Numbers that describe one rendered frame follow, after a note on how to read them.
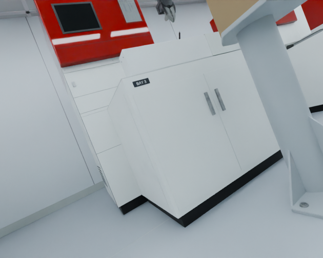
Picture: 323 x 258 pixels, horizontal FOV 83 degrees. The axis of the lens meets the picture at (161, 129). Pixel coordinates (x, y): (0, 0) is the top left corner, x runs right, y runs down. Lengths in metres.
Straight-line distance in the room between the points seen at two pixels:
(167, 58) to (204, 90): 0.28
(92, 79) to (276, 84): 1.25
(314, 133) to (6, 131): 3.12
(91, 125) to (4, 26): 2.45
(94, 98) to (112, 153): 0.45
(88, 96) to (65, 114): 1.52
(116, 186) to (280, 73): 1.25
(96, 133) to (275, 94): 1.18
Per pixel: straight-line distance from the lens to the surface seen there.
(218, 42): 1.34
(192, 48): 1.18
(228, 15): 0.99
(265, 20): 0.99
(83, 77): 1.59
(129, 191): 1.53
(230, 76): 1.28
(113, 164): 1.48
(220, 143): 1.11
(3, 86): 3.27
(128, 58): 0.99
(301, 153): 1.00
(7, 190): 3.10
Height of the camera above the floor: 0.53
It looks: 1 degrees down
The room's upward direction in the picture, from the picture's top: 22 degrees counter-clockwise
